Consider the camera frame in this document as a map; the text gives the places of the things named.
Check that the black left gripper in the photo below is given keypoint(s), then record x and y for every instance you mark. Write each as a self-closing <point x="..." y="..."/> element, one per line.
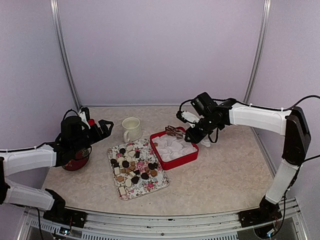
<point x="105" y="132"/>

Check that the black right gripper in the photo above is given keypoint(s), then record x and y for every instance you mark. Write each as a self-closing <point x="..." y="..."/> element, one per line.
<point x="196" y="138"/>

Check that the metal tongs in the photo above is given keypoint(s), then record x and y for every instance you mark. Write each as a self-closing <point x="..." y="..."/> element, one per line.
<point x="174" y="132"/>

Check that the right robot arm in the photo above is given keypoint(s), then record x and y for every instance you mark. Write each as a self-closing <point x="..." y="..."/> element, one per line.
<point x="288" y="125"/>

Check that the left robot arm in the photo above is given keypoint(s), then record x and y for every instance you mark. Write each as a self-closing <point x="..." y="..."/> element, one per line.
<point x="46" y="155"/>

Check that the dark round fluted chocolate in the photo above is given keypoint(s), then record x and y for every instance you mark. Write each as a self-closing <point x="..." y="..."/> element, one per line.
<point x="122" y="150"/>

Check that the white round chocolate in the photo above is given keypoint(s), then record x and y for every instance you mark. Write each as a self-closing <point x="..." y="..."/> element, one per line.
<point x="129" y="148"/>

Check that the dark square chocolate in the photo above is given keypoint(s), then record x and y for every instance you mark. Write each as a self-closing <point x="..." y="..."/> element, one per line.
<point x="137" y="154"/>

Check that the white rectangular chocolate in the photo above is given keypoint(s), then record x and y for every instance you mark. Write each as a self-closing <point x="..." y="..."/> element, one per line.
<point x="122" y="191"/>

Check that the white ribbed ceramic mug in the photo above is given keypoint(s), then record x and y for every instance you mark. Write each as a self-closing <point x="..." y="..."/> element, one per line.
<point x="132" y="129"/>

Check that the red box with paper cups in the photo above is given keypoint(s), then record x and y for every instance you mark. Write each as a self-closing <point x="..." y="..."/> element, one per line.
<point x="173" y="152"/>

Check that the red floral vase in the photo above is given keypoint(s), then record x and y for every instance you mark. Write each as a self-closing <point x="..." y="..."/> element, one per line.
<point x="81" y="159"/>

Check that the floral rectangular tray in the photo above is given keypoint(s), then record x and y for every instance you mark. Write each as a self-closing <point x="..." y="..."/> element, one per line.
<point x="147" y="167"/>

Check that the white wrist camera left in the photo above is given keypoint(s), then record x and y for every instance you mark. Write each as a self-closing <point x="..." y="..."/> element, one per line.
<point x="84" y="114"/>

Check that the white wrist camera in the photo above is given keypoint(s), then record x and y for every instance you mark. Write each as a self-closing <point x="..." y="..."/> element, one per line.
<point x="187" y="117"/>
<point x="84" y="114"/>

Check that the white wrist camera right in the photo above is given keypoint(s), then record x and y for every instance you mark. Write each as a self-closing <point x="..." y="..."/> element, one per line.
<point x="187" y="117"/>

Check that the aluminium front rail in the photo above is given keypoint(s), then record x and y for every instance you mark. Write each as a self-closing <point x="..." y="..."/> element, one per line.
<point x="115" y="226"/>

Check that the left aluminium frame post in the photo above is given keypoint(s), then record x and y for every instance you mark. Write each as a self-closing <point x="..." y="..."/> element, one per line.
<point x="63" y="53"/>

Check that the aluminium frame post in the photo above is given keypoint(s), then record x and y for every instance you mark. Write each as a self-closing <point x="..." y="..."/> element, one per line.
<point x="267" y="4"/>
<point x="63" y="53"/>

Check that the right aluminium frame post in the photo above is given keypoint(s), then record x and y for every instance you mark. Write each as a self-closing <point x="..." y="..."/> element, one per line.
<point x="267" y="4"/>

